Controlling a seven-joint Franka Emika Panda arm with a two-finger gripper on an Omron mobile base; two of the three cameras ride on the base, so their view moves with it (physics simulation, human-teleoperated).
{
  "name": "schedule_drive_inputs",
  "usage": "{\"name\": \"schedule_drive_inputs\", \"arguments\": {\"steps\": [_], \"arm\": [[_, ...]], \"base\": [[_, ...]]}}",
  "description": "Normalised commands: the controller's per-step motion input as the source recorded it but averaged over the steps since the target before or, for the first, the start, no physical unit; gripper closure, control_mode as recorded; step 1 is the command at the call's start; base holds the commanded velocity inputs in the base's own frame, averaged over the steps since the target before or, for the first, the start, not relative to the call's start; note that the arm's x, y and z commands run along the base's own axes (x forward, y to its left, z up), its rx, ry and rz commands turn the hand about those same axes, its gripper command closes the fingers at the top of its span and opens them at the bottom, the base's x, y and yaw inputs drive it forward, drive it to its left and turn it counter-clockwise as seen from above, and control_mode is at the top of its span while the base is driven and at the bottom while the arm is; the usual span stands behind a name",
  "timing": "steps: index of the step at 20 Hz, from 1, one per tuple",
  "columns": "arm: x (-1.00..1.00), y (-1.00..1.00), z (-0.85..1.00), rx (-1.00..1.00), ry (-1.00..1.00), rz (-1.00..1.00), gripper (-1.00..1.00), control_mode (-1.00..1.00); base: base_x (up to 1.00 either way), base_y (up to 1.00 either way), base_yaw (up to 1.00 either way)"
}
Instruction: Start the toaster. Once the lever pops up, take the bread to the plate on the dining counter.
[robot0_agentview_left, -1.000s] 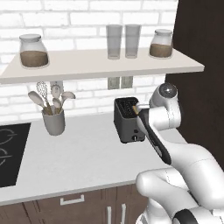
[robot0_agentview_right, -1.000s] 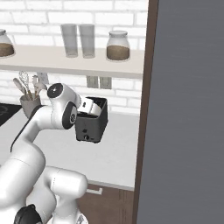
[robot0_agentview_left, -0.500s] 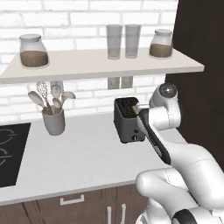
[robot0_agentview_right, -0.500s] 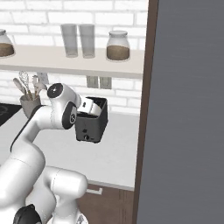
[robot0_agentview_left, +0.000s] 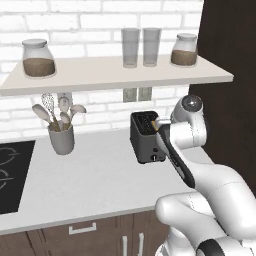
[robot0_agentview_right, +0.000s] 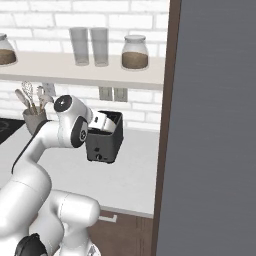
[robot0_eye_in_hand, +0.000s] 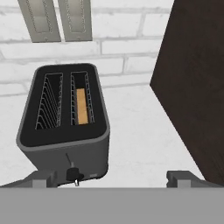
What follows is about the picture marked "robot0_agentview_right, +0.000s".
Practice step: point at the clear drinking glass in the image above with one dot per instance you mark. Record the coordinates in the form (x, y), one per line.
(100, 46)
(79, 46)

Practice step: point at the pale slotted spatula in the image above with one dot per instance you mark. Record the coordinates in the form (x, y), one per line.
(44, 99)

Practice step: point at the metal whisk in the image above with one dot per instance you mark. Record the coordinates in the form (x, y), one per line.
(28, 90)

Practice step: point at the wooden spoon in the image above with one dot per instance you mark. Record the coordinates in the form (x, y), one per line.
(22, 97)

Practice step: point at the grey fridge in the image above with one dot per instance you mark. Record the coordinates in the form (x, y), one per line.
(213, 133)

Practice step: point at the brown cabinet side panel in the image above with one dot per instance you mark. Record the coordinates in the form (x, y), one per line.
(166, 100)

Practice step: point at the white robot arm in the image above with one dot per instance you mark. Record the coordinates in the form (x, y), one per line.
(30, 196)

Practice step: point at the black toaster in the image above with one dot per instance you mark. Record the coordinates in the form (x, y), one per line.
(106, 146)

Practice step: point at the pale wall shelf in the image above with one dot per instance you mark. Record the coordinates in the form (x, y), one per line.
(66, 71)

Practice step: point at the glass jar with brown contents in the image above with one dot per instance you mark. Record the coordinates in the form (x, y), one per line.
(135, 56)
(6, 53)

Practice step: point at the black hob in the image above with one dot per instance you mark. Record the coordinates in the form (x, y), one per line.
(8, 128)

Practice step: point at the brown drawer front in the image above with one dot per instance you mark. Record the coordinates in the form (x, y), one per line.
(130, 236)

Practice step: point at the grey utensil pot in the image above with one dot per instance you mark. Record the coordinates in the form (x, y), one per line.
(32, 121)

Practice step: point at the grey wall socket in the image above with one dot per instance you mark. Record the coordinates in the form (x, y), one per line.
(105, 93)
(50, 88)
(120, 94)

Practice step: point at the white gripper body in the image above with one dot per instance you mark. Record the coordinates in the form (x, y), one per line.
(108, 123)

